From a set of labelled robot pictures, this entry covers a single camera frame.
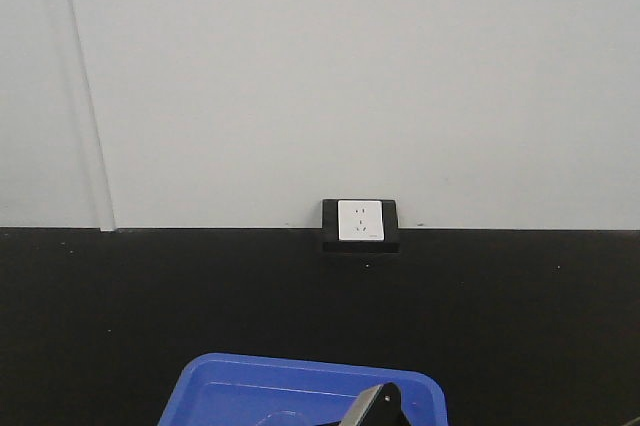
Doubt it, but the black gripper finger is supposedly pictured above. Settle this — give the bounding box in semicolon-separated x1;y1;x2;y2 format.
338;382;410;426

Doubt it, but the clear glass beaker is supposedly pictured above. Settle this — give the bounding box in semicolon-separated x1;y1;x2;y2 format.
256;410;312;426

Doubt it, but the blue plastic tray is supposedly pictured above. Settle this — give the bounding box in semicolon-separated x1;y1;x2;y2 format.
159;353;449;425

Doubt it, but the white wall socket black frame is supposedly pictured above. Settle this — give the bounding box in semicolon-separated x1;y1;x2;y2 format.
321;199;400;255

